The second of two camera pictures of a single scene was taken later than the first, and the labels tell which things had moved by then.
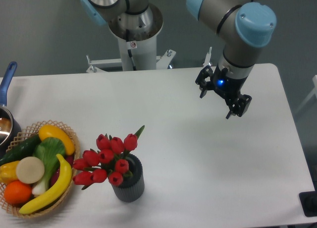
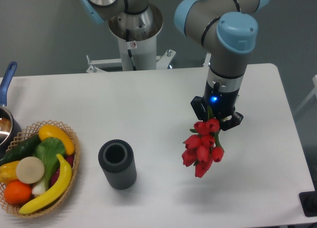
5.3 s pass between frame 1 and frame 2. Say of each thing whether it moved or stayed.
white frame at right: stayed
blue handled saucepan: stayed
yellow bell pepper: stayed
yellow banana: stayed
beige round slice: stayed
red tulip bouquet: moved
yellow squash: stayed
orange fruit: stayed
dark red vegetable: stayed
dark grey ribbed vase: moved
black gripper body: moved
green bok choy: stayed
